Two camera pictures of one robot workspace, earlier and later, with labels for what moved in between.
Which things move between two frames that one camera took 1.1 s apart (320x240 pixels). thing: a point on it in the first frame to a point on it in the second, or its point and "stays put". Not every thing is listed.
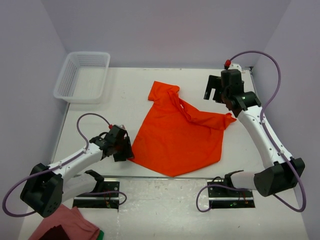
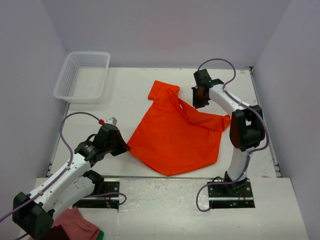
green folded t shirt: x=100 y=236 stays put
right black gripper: x=215 y=82 to x=196 y=104
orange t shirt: x=172 y=138 stays put
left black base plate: x=106 y=195 stays put
